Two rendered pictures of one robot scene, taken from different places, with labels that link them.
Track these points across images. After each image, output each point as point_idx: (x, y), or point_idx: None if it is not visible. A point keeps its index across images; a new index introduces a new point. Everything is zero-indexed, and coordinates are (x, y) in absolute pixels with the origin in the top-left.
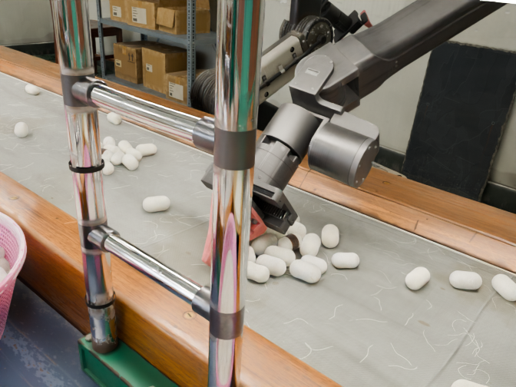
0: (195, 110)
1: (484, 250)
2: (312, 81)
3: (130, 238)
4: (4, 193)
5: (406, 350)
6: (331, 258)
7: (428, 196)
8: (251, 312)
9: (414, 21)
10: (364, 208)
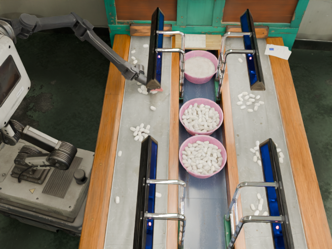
0: (99, 137)
1: None
2: (136, 69)
3: (164, 105)
4: (174, 124)
5: None
6: None
7: (114, 74)
8: (165, 83)
9: (116, 54)
10: (123, 83)
